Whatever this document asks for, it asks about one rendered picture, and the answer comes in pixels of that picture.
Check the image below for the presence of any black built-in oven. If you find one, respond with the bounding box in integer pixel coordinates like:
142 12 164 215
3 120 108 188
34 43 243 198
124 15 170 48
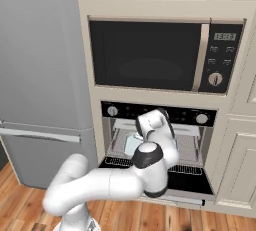
97 99 218 207

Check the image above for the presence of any pale white gripper body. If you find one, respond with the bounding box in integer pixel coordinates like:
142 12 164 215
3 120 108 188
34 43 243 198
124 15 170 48
123 132 148 159

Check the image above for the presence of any silver oven door handle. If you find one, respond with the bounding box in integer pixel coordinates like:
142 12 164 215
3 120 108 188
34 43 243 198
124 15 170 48
139 192 206 207

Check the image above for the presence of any grey fridge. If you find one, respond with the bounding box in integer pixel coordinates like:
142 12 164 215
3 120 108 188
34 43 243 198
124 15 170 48
0 0 98 190

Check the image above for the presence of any black built-in microwave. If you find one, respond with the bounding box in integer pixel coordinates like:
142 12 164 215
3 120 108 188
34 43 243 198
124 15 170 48
87 16 247 96

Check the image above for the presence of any silver microwave door handle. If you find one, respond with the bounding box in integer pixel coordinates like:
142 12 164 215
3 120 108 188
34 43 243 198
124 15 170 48
191 22 211 93

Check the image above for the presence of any cream panelled cupboard door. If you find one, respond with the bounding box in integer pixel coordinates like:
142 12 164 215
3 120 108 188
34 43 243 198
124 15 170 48
214 114 256 210
232 24 256 117

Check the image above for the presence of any silver oven knob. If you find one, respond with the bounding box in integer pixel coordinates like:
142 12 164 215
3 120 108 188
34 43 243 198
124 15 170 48
195 112 210 125
106 105 120 117

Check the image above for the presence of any grey fridge handle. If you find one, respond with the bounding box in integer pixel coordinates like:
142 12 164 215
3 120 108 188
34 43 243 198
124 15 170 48
0 127 82 144

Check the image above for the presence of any wire oven rack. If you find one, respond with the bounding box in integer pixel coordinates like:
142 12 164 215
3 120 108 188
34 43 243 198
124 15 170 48
111 118 203 140
104 131 205 177

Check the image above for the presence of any black microwave door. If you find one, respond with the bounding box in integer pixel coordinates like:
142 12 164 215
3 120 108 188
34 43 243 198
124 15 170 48
88 19 211 93

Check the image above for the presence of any silver microwave knob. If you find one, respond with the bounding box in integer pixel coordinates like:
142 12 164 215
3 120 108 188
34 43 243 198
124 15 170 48
207 71 224 88

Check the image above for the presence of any black oven door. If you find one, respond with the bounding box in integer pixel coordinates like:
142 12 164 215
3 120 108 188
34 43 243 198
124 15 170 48
97 156 216 207

